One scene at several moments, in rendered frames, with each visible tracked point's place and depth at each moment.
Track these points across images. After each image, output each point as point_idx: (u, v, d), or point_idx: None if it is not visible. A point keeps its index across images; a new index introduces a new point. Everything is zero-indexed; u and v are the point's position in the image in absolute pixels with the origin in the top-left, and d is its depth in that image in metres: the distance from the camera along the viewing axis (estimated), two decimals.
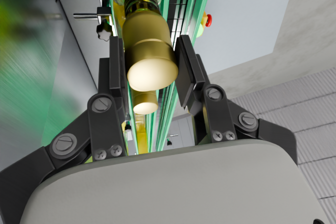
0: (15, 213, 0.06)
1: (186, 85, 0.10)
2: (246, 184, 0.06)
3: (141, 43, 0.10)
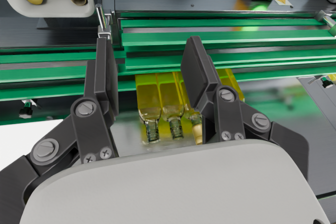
0: None
1: (198, 86, 0.10)
2: (246, 184, 0.06)
3: (195, 139, 0.41)
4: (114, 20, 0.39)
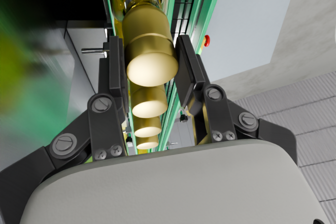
0: (15, 213, 0.06)
1: (186, 85, 0.10)
2: (246, 184, 0.06)
3: (142, 89, 0.15)
4: None
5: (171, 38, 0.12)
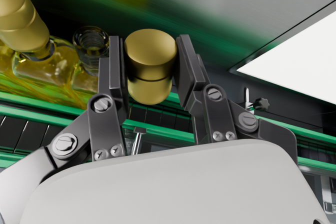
0: (15, 213, 0.06)
1: (186, 85, 0.10)
2: (246, 184, 0.06)
3: None
4: None
5: (10, 41, 0.13)
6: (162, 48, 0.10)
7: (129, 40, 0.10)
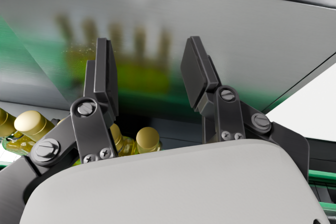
0: None
1: (198, 86, 0.10)
2: (246, 184, 0.06)
3: None
4: None
5: None
6: (152, 139, 0.25)
7: (138, 135, 0.25)
